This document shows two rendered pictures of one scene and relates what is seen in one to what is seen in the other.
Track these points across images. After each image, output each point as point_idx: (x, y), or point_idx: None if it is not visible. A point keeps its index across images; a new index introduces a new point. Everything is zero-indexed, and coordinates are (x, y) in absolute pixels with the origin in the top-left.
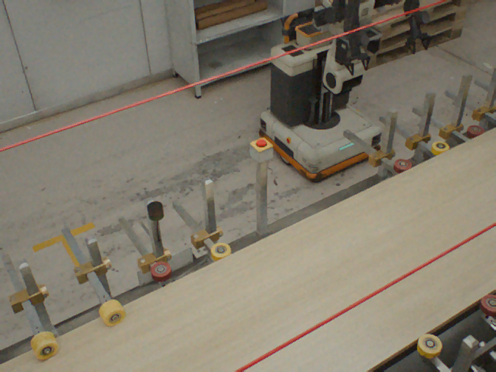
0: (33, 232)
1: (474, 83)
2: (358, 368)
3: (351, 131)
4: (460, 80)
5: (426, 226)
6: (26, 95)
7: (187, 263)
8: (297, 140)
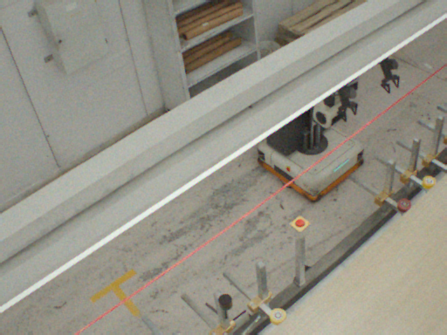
0: (86, 284)
1: (436, 108)
2: None
3: (340, 152)
4: (409, 83)
5: (435, 261)
6: (50, 158)
7: (244, 322)
8: (296, 168)
